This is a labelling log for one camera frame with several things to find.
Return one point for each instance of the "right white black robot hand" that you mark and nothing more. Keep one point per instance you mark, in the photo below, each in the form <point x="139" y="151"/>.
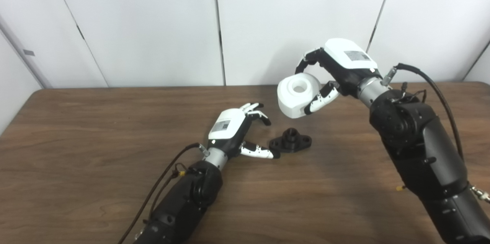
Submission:
<point x="348" y="62"/>

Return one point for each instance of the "black flanged holder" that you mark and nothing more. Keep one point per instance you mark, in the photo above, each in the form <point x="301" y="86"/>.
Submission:
<point x="298" y="143"/>

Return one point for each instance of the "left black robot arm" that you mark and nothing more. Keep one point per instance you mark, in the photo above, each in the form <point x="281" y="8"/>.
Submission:
<point x="183" y="205"/>

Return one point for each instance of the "round white plastic piece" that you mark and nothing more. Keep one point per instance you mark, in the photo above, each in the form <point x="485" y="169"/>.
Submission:
<point x="293" y="102"/>

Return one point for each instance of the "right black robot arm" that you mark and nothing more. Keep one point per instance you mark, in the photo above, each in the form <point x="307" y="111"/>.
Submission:
<point x="421" y="148"/>

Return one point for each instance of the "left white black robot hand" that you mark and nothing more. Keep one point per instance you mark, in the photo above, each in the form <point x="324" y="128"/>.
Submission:
<point x="227" y="127"/>

